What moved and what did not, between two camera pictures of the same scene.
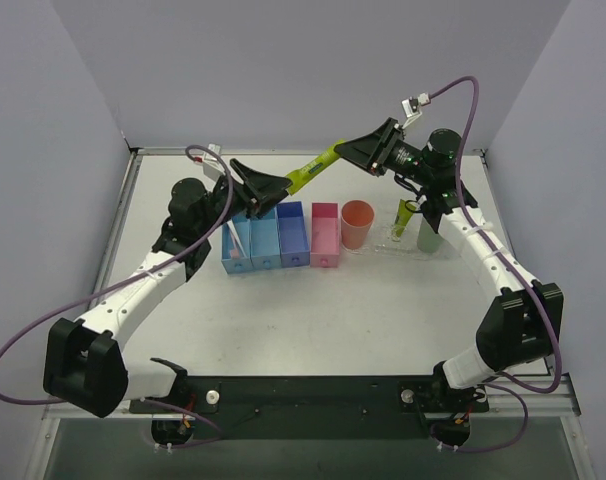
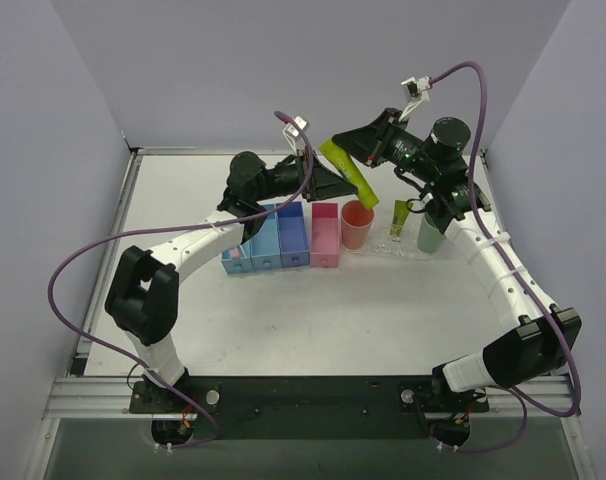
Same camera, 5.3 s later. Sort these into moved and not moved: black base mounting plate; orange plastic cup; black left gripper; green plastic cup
Moved: black left gripper
Not moved: black base mounting plate; green plastic cup; orange plastic cup
